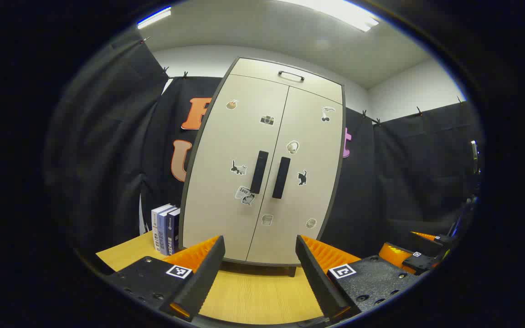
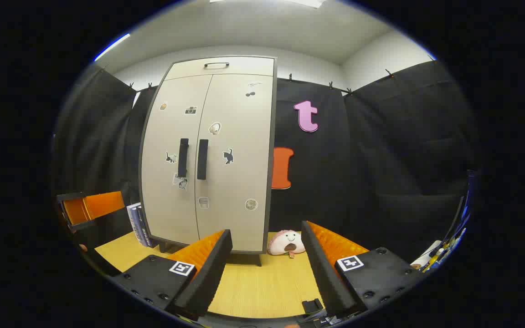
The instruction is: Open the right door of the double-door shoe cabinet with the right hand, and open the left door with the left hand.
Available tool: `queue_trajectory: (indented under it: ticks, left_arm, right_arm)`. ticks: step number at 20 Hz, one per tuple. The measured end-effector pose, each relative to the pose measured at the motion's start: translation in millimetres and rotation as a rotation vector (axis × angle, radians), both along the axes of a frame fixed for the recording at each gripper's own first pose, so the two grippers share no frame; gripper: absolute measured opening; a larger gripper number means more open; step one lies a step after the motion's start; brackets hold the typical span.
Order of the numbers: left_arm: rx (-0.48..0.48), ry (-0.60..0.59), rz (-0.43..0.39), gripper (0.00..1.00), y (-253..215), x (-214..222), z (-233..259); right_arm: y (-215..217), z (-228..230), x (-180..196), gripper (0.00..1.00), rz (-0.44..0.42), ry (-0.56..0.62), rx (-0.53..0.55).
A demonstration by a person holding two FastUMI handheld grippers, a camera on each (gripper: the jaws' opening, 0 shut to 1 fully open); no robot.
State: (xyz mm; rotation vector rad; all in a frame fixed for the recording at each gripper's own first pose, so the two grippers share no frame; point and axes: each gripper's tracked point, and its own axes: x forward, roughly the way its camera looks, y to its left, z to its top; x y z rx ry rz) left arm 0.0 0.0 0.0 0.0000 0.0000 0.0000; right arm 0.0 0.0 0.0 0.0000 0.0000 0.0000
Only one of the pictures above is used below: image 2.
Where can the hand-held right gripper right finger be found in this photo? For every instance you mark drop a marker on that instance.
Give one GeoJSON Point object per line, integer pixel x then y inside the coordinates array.
{"type": "Point", "coordinates": [324, 273]}

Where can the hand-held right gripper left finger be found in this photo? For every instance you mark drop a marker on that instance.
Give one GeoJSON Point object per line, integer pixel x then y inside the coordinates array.
{"type": "Point", "coordinates": [208, 278]}

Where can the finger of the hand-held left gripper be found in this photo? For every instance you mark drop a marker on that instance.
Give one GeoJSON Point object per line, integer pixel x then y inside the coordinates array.
{"type": "Point", "coordinates": [103, 204]}

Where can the beige cabinet door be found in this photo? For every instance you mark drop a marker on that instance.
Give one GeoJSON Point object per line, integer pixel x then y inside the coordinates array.
{"type": "Point", "coordinates": [244, 182]}
{"type": "Point", "coordinates": [157, 136]}

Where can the beige double-door shoe cabinet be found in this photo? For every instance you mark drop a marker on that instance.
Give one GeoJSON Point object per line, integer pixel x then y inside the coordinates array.
{"type": "Point", "coordinates": [253, 66]}

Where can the blue white book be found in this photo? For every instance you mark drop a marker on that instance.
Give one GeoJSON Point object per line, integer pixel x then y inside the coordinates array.
{"type": "Point", "coordinates": [134, 223]}
{"type": "Point", "coordinates": [146, 232]}

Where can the pink plush toy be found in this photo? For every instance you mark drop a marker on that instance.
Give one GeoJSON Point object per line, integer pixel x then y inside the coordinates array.
{"type": "Point", "coordinates": [285, 239]}

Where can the yellow blue small tools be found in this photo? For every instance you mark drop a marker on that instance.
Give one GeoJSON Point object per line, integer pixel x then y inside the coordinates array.
{"type": "Point", "coordinates": [447, 248]}

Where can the black backdrop cloth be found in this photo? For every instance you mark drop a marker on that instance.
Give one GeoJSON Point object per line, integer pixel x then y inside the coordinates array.
{"type": "Point", "coordinates": [381, 159]}

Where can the ceiling strip light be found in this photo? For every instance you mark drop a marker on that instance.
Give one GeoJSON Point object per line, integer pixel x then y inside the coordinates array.
{"type": "Point", "coordinates": [112, 47]}

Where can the black stand pole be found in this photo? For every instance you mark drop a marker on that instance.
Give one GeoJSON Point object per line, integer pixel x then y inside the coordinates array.
{"type": "Point", "coordinates": [471, 191]}

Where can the row of black cloth clips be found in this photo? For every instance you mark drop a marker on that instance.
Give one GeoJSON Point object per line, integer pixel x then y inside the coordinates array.
{"type": "Point", "coordinates": [290, 77]}

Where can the ceiling light panel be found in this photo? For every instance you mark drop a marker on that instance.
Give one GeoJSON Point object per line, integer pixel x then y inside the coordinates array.
{"type": "Point", "coordinates": [308, 2]}

